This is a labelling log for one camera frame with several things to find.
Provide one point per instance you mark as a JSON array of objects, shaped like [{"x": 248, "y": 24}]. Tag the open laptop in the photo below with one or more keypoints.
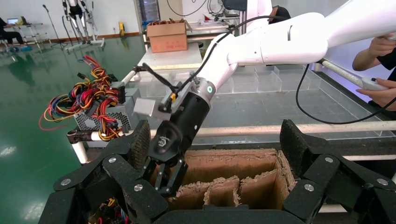
[{"x": 12, "y": 21}]

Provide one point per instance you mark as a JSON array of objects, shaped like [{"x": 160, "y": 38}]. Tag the seated person in black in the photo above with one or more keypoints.
[{"x": 9, "y": 35}]

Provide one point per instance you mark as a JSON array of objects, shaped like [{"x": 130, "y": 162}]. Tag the brown cardboard box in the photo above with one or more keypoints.
[{"x": 229, "y": 164}]

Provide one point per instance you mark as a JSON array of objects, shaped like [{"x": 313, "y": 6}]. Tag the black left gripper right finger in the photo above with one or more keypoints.
[{"x": 321, "y": 173}]

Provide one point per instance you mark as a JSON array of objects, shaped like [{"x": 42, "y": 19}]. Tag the white handheld controller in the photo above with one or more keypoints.
[{"x": 371, "y": 84}]

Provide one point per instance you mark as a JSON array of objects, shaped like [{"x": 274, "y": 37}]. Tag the clear acrylic divider tray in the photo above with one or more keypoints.
[{"x": 269, "y": 82}]

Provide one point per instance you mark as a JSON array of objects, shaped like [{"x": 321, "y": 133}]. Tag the black rail corner clamp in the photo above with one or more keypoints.
[
  {"x": 77, "y": 136},
  {"x": 137, "y": 68}
]

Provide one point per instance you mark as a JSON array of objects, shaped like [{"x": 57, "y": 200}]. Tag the white robot on stand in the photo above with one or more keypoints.
[{"x": 75, "y": 9}]

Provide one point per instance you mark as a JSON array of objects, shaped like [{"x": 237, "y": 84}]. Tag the yellow floor sign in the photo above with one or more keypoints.
[{"x": 122, "y": 28}]

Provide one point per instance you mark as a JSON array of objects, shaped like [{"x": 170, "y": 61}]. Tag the operator black clothing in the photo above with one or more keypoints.
[{"x": 389, "y": 66}]

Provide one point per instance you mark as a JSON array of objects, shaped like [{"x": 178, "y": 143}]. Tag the cardboard box with red print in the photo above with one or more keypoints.
[{"x": 167, "y": 40}]

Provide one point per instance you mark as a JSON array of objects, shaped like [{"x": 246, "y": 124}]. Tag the white frame leg tube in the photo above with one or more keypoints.
[{"x": 79, "y": 153}]

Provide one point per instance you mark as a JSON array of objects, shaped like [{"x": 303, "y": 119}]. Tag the white work table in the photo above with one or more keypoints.
[{"x": 173, "y": 58}]

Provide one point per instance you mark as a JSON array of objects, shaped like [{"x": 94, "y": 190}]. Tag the black tripod stand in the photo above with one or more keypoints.
[{"x": 54, "y": 28}]

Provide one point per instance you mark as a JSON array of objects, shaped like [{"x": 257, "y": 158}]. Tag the operator left hand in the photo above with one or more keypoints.
[{"x": 383, "y": 97}]

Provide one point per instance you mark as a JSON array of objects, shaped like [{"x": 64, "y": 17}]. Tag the cardboard divider insert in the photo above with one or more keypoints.
[{"x": 222, "y": 191}]

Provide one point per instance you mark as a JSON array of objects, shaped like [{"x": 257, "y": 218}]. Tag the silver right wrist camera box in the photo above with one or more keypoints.
[{"x": 144, "y": 107}]

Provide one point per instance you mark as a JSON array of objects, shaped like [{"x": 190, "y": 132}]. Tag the standing person in black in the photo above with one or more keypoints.
[{"x": 280, "y": 15}]

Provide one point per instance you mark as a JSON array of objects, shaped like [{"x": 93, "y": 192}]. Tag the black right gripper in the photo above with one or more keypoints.
[{"x": 185, "y": 123}]

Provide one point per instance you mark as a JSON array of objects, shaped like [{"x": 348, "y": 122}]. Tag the operator right forearm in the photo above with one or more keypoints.
[{"x": 363, "y": 61}]

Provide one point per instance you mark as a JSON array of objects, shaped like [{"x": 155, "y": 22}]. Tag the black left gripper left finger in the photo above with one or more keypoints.
[{"x": 123, "y": 173}]

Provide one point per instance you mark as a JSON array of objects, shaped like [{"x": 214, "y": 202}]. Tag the short white rail tube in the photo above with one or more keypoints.
[{"x": 128, "y": 78}]

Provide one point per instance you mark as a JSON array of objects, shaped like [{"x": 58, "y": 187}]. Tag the operator right hand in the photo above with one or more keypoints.
[{"x": 382, "y": 46}]

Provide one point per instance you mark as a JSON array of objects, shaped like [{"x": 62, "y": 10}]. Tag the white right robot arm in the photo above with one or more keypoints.
[{"x": 294, "y": 40}]

